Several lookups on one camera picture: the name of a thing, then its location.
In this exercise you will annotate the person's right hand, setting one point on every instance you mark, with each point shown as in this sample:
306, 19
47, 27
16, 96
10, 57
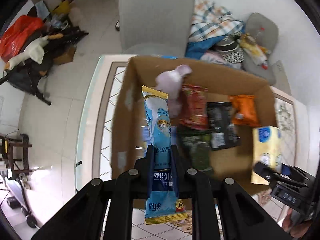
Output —
297, 230

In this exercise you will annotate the yellow tissue pack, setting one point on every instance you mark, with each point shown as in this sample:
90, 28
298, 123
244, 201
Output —
265, 142

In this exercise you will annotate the small brown cardboard box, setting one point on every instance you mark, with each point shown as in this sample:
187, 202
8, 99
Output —
66, 56

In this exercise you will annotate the yellow bag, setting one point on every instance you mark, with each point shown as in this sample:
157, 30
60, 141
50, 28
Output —
61, 8

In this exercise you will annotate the grey cushion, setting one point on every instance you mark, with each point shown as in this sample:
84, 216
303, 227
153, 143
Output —
252, 22

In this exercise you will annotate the blue quilt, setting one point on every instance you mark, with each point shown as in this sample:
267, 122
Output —
200, 46

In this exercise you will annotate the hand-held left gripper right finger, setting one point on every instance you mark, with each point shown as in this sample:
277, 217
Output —
176, 160

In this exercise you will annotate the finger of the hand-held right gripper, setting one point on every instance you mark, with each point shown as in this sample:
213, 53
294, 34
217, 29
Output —
287, 170
266, 171

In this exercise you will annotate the black folded stroller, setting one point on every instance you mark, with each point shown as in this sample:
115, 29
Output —
22, 77

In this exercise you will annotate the white goose plush toy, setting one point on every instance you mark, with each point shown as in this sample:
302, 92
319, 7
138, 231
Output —
35, 51

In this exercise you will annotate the white scooter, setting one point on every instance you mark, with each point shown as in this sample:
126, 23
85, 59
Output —
17, 195

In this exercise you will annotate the dark wooden stand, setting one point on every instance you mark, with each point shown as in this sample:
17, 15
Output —
25, 155

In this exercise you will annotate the pink cloth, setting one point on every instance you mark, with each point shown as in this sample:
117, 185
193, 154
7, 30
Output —
212, 57

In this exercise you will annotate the black snack packet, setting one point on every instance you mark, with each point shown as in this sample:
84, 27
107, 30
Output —
220, 122

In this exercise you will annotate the red plastic bag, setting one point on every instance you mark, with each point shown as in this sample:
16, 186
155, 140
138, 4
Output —
17, 35

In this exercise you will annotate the long light blue packet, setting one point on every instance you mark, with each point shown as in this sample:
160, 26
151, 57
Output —
157, 115

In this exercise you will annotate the green snack packet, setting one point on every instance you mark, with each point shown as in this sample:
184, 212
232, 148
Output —
197, 150

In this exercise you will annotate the plaid blanket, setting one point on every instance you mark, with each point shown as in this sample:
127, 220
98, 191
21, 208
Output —
212, 17

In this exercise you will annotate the small black box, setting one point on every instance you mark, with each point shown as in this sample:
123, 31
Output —
13, 202

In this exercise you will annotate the grey chair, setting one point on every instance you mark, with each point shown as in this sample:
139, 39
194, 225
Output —
155, 17

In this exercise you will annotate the light blue garment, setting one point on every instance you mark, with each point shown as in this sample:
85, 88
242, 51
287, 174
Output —
42, 8

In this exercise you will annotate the red snack packet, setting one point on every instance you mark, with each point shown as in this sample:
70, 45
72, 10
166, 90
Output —
195, 107

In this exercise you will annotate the black and white patterned bag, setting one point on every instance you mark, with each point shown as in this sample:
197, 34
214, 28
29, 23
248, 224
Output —
231, 52

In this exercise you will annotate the orange snack packet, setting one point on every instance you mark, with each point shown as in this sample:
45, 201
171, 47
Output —
245, 110

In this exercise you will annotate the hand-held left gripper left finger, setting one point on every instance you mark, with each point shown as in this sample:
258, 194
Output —
150, 160

